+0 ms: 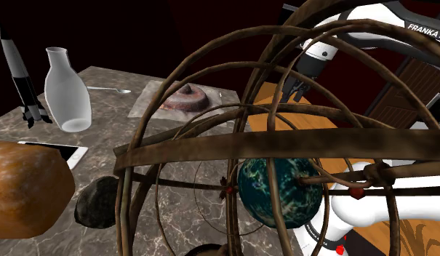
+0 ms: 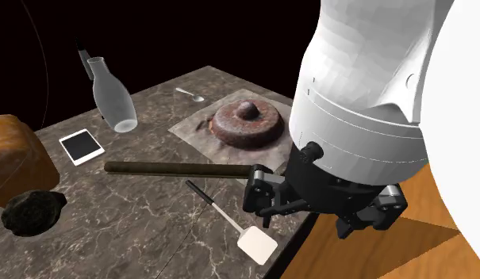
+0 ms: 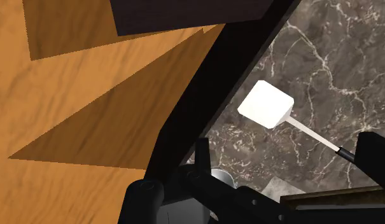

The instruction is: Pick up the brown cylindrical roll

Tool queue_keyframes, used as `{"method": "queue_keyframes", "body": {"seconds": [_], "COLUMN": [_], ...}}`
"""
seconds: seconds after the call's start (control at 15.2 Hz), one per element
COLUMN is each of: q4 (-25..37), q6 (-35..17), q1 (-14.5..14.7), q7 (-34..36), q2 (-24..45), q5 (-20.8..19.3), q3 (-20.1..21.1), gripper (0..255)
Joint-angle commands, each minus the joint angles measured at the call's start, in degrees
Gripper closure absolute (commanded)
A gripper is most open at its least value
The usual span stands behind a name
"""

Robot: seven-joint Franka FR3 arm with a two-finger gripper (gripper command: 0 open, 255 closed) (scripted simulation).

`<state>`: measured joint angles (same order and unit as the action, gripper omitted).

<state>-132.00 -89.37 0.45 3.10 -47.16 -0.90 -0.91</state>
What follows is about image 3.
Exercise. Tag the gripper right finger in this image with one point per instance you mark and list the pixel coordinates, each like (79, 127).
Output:
(375, 158)

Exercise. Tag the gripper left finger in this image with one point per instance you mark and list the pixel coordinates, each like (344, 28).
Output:
(142, 201)

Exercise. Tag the silver round pot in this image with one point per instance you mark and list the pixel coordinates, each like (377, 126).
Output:
(224, 177)

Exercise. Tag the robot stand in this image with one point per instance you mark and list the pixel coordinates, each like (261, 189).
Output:
(186, 14)

